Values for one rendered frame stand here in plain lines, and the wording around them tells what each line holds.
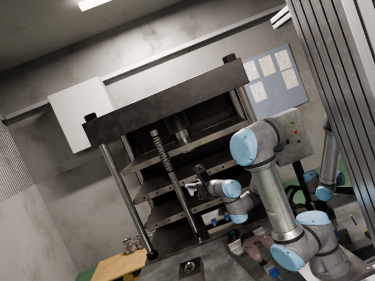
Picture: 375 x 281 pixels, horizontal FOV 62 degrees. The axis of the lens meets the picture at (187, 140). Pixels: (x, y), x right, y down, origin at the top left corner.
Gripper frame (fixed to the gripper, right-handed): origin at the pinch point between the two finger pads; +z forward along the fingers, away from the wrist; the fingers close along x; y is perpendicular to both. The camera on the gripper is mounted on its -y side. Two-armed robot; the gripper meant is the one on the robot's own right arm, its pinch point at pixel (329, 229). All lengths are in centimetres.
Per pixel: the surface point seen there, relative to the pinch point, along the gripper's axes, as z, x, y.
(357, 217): 10.4, 23.1, -19.9
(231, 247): 1, -56, -23
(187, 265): 4, -87, -26
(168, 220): -12, -99, -79
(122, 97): -143, -145, -323
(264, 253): 3.0, -37.8, -5.1
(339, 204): 10, 23, -44
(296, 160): -17, 16, -85
